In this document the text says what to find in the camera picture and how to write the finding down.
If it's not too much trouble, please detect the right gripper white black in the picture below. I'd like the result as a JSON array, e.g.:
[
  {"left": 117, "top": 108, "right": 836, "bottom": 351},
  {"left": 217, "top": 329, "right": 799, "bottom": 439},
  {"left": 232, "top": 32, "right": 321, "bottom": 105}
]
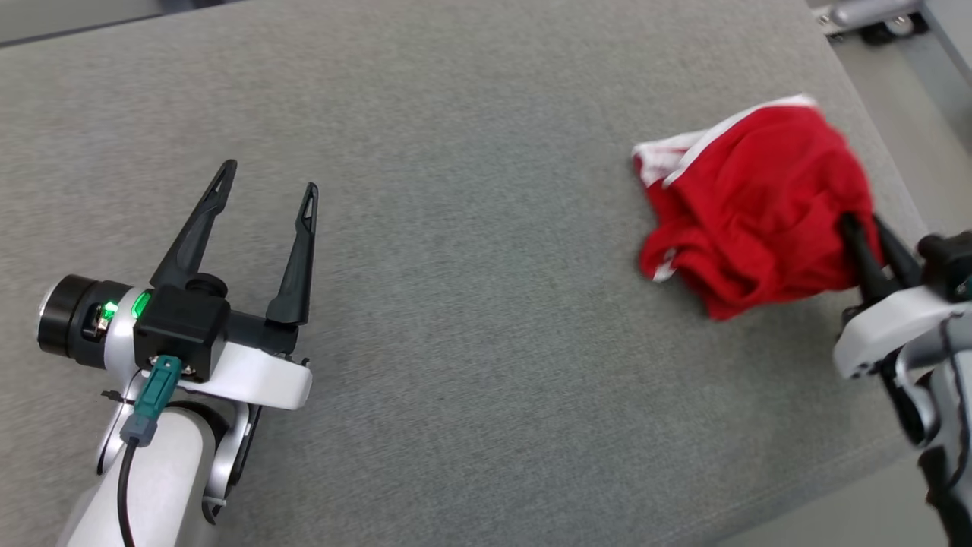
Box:
[{"left": 833, "top": 213, "right": 972, "bottom": 380}]

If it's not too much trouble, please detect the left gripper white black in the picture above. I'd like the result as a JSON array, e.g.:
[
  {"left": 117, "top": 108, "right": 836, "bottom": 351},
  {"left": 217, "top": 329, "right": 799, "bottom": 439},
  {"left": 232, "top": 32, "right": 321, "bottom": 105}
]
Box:
[{"left": 38, "top": 160, "right": 320, "bottom": 412}]

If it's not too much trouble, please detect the red shorts white trim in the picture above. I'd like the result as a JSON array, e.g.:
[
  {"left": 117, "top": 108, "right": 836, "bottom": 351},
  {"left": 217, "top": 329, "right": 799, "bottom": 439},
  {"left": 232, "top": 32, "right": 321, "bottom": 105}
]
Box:
[{"left": 632, "top": 94, "right": 885, "bottom": 321}]

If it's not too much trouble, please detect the black cable teal connector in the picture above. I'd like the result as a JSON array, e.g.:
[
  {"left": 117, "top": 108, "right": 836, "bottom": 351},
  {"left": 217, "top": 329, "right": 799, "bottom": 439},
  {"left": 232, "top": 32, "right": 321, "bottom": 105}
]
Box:
[{"left": 117, "top": 356, "right": 184, "bottom": 547}]

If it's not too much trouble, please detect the silver metal frame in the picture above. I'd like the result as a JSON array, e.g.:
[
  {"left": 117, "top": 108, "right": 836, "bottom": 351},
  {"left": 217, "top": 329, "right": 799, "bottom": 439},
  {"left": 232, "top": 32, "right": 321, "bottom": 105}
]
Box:
[{"left": 811, "top": 0, "right": 972, "bottom": 109}]

